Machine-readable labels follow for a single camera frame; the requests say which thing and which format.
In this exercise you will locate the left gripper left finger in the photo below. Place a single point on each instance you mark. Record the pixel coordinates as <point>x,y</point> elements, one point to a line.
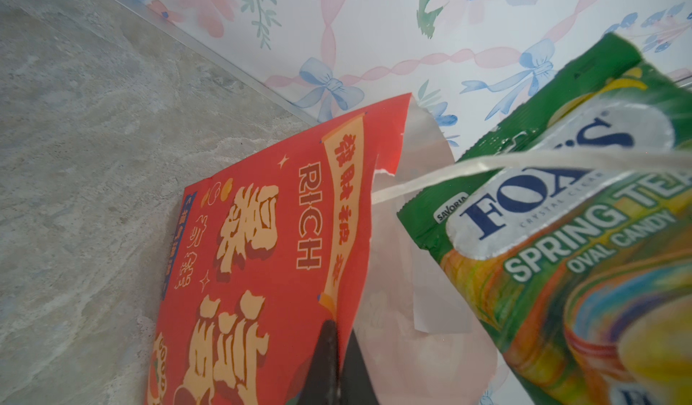
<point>321,385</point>

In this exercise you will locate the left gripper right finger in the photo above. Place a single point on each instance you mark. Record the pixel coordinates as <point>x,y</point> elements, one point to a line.
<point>356,386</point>

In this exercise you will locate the red pink paper bag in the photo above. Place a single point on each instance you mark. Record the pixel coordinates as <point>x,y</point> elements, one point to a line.
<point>307,231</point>

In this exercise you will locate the green lime snack bag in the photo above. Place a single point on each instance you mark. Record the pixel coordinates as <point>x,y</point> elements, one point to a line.
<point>581,277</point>

